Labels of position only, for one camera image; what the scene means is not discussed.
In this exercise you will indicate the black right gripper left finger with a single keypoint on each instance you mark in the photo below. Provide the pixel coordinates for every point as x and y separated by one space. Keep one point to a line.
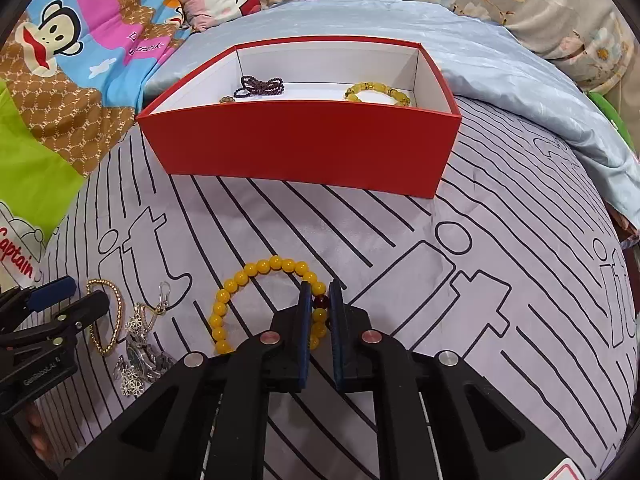
287 363

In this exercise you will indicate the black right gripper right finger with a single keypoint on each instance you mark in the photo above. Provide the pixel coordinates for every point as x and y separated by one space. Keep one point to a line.
352 369

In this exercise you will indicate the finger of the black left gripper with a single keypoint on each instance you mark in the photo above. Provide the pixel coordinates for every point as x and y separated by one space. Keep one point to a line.
29 343
52 294

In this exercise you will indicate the left hand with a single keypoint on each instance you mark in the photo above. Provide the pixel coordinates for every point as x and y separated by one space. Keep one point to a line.
31 423

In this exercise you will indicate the grey striped bed sheet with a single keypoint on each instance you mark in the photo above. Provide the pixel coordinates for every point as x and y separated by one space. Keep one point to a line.
514 264

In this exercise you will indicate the red cardboard box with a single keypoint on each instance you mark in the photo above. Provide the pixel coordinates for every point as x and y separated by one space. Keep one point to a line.
361 112

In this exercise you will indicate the colourful monkey cartoon blanket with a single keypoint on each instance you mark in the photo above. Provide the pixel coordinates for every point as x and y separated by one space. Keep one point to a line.
72 78

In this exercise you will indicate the light blue quilt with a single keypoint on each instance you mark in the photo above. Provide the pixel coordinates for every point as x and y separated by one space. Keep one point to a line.
479 60

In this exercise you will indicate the green plastic object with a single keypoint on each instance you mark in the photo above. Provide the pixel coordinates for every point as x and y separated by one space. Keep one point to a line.
611 114

